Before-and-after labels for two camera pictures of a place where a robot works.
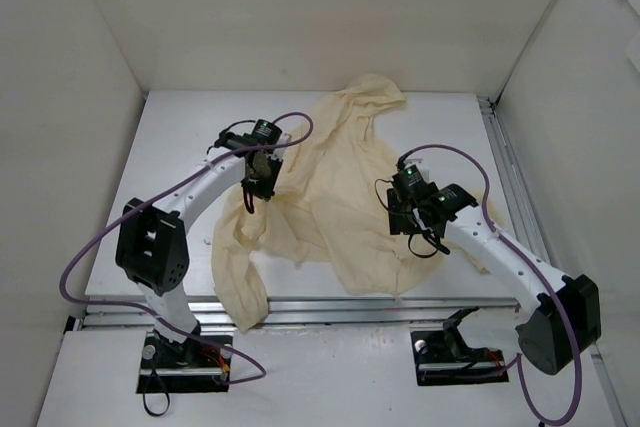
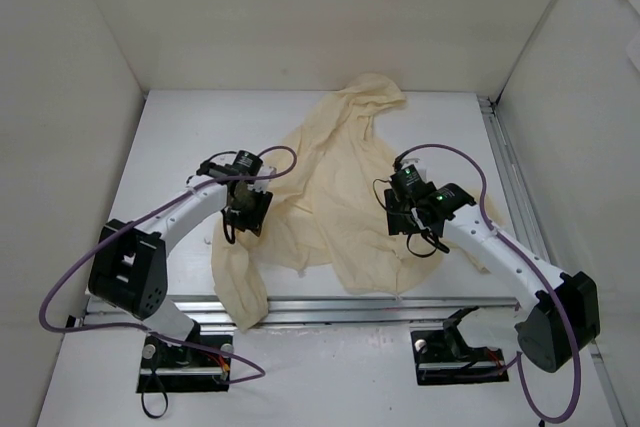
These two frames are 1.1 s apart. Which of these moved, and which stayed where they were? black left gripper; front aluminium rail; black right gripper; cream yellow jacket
Moved: black left gripper
Stayed: cream yellow jacket; black right gripper; front aluminium rail
